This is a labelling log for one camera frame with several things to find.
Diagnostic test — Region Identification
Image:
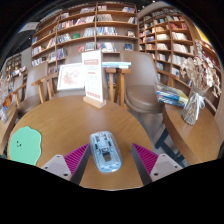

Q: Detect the stack of teal books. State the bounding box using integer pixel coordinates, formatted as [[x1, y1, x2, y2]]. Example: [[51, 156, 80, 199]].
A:
[[101, 61, 132, 70]]

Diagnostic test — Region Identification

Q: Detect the curved wooden bookshelf unit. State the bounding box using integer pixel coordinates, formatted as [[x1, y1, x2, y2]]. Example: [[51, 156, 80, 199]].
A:
[[137, 5, 222, 113]]

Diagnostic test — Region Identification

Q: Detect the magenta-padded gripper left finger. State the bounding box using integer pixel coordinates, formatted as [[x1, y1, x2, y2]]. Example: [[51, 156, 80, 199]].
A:
[[40, 143, 93, 186]]

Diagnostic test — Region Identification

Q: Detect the green cloud-shaped mouse pad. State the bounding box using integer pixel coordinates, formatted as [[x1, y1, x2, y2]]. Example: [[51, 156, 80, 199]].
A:
[[8, 125, 43, 167]]

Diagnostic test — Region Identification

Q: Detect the transparent blue computer mouse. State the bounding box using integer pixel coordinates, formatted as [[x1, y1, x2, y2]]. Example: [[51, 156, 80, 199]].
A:
[[89, 130, 123, 174]]

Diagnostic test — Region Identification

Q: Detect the stack of colourful books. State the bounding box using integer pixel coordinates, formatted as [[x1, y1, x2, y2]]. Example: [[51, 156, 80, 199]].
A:
[[155, 83, 190, 108]]

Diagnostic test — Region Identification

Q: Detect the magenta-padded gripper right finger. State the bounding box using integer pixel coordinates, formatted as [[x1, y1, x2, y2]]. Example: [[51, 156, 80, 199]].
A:
[[130, 142, 184, 187]]

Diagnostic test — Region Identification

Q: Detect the glass vase with beige flowers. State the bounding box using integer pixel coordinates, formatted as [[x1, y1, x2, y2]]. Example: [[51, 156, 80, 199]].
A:
[[179, 39, 223, 127]]

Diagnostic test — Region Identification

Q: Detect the small distant bookshelf unit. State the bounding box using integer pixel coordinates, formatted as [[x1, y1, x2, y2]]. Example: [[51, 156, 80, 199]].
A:
[[3, 53, 28, 88]]

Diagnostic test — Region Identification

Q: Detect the white framed picture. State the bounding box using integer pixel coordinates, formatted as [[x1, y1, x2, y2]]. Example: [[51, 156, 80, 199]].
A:
[[56, 62, 86, 92]]

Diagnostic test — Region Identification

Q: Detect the wide wooden bookshelf unit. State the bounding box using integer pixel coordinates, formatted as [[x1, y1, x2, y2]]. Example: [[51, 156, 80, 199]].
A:
[[30, 1, 139, 76]]

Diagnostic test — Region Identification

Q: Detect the round wooden side table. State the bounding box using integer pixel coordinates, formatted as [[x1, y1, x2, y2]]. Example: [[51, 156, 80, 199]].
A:
[[153, 102, 224, 167], [0, 103, 18, 156]]

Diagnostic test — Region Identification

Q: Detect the yellow wall poster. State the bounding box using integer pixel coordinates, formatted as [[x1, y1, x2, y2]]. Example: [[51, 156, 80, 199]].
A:
[[194, 24, 213, 46]]

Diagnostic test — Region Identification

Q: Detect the white sign on wooden base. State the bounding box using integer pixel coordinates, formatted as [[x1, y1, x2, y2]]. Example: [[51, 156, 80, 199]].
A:
[[81, 49, 108, 109]]

